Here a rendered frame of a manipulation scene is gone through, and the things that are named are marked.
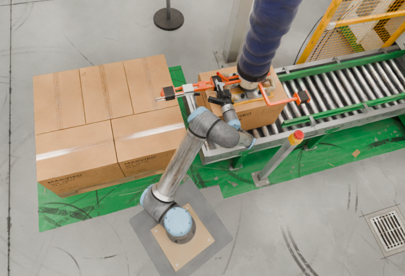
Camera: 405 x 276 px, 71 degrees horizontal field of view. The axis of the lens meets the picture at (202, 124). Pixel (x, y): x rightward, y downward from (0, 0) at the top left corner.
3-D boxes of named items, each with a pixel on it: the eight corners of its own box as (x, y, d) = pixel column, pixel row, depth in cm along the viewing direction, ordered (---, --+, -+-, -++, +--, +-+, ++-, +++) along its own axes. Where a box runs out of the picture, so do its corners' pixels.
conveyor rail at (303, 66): (385, 56, 320) (397, 44, 303) (388, 59, 318) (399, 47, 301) (185, 97, 275) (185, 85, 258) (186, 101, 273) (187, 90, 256)
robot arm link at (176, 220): (180, 244, 168) (178, 241, 152) (160, 224, 173) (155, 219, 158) (197, 224, 173) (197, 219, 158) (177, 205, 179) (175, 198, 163)
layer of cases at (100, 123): (165, 78, 315) (164, 53, 280) (188, 161, 273) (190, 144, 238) (50, 99, 292) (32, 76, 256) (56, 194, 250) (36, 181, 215)
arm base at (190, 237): (200, 235, 180) (200, 233, 171) (173, 249, 176) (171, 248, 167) (188, 207, 188) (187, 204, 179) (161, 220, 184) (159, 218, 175)
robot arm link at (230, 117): (228, 134, 192) (228, 128, 183) (222, 117, 197) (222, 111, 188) (241, 129, 193) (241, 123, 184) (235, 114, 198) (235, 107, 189)
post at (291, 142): (261, 174, 288) (299, 131, 200) (264, 180, 285) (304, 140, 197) (255, 176, 287) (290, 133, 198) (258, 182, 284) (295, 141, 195)
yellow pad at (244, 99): (268, 87, 221) (270, 82, 217) (273, 97, 217) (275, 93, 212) (226, 96, 214) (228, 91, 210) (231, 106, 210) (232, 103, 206)
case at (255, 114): (257, 87, 269) (269, 59, 234) (273, 123, 252) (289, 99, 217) (195, 100, 257) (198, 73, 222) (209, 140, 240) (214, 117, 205)
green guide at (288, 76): (396, 49, 305) (402, 43, 297) (401, 56, 301) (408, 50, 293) (258, 76, 274) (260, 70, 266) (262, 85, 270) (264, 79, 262)
